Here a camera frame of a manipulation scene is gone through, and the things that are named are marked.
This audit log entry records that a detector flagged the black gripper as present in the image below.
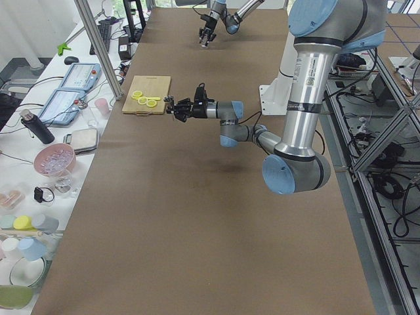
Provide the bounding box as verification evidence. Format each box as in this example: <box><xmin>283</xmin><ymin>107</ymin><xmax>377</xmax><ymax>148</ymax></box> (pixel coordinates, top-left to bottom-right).
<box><xmin>171</xmin><ymin>98</ymin><xmax>207</xmax><ymax>122</ymax></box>
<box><xmin>199</xmin><ymin>16</ymin><xmax>217</xmax><ymax>44</ymax></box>

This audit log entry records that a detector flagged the clear glass shaker cup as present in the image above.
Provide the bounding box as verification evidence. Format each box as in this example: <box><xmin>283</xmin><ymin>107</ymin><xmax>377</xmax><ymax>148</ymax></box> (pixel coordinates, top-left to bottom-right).
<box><xmin>199</xmin><ymin>37</ymin><xmax>209</xmax><ymax>49</ymax></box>

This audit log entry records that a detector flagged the steel measuring cup jigger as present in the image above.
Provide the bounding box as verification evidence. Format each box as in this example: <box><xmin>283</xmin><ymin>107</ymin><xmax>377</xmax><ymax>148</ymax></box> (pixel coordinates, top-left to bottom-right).
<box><xmin>163</xmin><ymin>95</ymin><xmax>175</xmax><ymax>114</ymax></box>

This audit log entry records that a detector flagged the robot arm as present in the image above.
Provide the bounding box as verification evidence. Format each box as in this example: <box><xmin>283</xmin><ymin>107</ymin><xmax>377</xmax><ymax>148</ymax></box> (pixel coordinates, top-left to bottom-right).
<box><xmin>175</xmin><ymin>0</ymin><xmax>264</xmax><ymax>47</ymax></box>
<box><xmin>164</xmin><ymin>1</ymin><xmax>387</xmax><ymax>194</ymax></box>

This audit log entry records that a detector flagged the pink cup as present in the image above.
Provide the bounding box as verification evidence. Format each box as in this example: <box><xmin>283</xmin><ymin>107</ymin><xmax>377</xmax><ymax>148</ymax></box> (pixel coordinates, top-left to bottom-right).
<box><xmin>94</xmin><ymin>98</ymin><xmax>110</xmax><ymax>116</ymax></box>

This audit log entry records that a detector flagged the grey cup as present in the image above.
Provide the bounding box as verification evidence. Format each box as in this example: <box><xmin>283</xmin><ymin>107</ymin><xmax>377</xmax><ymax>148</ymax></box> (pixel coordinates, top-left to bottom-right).
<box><xmin>31</xmin><ymin>214</ymin><xmax>59</xmax><ymax>234</ymax></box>

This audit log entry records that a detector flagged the yellow cup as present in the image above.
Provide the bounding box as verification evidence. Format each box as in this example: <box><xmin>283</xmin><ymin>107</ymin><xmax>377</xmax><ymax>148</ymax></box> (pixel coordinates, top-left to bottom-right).
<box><xmin>13</xmin><ymin>215</ymin><xmax>35</xmax><ymax>231</ymax></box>

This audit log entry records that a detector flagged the light blue cup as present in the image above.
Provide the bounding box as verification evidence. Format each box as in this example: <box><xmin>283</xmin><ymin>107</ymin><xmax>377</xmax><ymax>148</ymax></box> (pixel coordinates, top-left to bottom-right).
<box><xmin>18</xmin><ymin>237</ymin><xmax>47</xmax><ymax>261</ymax></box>

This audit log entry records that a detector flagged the mint green cup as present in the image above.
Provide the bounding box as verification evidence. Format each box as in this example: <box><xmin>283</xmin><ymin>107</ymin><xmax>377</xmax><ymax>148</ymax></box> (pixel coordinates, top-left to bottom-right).
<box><xmin>0</xmin><ymin>215</ymin><xmax>16</xmax><ymax>230</ymax></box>

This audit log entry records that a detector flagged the lemon slice near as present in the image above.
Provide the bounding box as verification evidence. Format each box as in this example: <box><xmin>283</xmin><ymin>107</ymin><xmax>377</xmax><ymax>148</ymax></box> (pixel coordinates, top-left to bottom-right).
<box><xmin>146</xmin><ymin>99</ymin><xmax>158</xmax><ymax>108</ymax></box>

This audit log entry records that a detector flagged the lemon slice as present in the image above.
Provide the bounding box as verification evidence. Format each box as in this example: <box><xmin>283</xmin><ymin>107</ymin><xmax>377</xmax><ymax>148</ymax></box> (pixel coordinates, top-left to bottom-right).
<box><xmin>137</xmin><ymin>96</ymin><xmax>148</xmax><ymax>105</ymax></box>
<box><xmin>146</xmin><ymin>99</ymin><xmax>158</xmax><ymax>108</ymax></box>
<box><xmin>131</xmin><ymin>90</ymin><xmax>143</xmax><ymax>100</ymax></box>

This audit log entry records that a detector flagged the wooden cutting board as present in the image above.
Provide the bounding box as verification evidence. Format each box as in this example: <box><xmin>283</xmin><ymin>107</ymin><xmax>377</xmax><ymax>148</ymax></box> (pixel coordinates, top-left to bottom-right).
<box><xmin>122</xmin><ymin>75</ymin><xmax>171</xmax><ymax>116</ymax></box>

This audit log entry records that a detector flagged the lemon slice middle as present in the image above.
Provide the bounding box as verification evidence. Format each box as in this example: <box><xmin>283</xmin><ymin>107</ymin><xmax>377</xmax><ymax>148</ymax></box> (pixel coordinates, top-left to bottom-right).
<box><xmin>137</xmin><ymin>96</ymin><xmax>148</xmax><ymax>105</ymax></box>

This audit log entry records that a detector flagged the lemon slice far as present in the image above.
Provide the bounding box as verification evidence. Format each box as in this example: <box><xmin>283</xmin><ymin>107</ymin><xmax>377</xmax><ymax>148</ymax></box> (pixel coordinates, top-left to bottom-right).
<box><xmin>131</xmin><ymin>90</ymin><xmax>143</xmax><ymax>100</ymax></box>

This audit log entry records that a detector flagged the metal tray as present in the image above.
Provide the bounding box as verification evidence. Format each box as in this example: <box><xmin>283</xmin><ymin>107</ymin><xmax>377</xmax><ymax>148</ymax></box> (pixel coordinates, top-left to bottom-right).
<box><xmin>63</xmin><ymin>128</ymin><xmax>100</xmax><ymax>154</ymax></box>

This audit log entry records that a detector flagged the black keyboard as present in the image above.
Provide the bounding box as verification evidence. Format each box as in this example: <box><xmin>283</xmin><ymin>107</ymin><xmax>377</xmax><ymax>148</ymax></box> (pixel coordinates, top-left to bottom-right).
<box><xmin>96</xmin><ymin>20</ymin><xmax>112</xmax><ymax>53</ymax></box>

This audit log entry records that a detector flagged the teach pendant far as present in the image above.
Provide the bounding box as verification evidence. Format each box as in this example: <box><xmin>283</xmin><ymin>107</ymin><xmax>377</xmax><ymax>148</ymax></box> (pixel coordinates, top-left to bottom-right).
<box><xmin>59</xmin><ymin>63</ymin><xmax>101</xmax><ymax>92</ymax></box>

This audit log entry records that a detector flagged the teach pendant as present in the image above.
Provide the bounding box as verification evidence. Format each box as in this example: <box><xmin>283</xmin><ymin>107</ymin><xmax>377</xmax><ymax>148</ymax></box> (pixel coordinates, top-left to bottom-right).
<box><xmin>38</xmin><ymin>89</ymin><xmax>85</xmax><ymax>127</ymax></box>
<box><xmin>59</xmin><ymin>63</ymin><xmax>101</xmax><ymax>92</ymax></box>

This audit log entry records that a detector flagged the teach pendant near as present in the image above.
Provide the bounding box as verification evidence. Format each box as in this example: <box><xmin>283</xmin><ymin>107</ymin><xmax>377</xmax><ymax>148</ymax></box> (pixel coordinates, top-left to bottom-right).
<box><xmin>38</xmin><ymin>89</ymin><xmax>85</xmax><ymax>127</ymax></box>

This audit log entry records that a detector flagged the computer mouse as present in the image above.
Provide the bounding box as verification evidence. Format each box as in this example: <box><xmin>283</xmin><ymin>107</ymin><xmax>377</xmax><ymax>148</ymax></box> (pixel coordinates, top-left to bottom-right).
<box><xmin>64</xmin><ymin>56</ymin><xmax>79</xmax><ymax>65</ymax></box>

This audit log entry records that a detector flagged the pink bowl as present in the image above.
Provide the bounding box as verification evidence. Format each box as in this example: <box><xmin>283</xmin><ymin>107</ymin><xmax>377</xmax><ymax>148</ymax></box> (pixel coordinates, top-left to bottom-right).
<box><xmin>33</xmin><ymin>143</ymin><xmax>76</xmax><ymax>177</ymax></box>

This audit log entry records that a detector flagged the wine glass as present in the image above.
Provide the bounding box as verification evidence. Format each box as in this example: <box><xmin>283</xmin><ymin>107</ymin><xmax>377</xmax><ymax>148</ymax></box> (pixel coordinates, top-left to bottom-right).
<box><xmin>54</xmin><ymin>169</ymin><xmax>80</xmax><ymax>198</ymax></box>

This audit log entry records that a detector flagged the black water bottle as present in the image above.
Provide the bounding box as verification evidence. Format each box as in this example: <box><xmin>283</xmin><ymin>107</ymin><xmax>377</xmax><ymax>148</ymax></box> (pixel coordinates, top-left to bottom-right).
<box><xmin>20</xmin><ymin>109</ymin><xmax>55</xmax><ymax>144</ymax></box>

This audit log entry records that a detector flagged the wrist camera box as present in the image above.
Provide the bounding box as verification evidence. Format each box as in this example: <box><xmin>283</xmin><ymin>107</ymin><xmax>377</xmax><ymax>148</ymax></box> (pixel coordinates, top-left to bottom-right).
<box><xmin>194</xmin><ymin>83</ymin><xmax>208</xmax><ymax>104</ymax></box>

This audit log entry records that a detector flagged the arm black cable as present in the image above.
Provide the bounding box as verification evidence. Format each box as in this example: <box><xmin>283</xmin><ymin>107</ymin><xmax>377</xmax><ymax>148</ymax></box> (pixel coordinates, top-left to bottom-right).
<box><xmin>236</xmin><ymin>110</ymin><xmax>326</xmax><ymax>156</ymax></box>

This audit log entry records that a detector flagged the aluminium frame post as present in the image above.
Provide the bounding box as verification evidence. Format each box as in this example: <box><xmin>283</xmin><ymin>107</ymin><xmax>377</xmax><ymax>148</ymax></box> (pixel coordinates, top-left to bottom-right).
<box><xmin>74</xmin><ymin>0</ymin><xmax>123</xmax><ymax>100</ymax></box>

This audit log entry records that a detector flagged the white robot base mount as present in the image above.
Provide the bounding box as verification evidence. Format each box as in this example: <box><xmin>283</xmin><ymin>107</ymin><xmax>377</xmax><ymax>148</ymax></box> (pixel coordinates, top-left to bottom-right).
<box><xmin>259</xmin><ymin>32</ymin><xmax>297</xmax><ymax>116</ymax></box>

